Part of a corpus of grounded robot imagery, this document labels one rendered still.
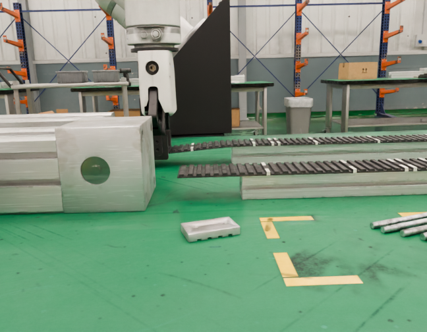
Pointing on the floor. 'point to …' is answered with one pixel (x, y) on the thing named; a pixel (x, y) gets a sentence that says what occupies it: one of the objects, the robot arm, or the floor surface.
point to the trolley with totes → (103, 80)
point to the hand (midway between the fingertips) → (159, 145)
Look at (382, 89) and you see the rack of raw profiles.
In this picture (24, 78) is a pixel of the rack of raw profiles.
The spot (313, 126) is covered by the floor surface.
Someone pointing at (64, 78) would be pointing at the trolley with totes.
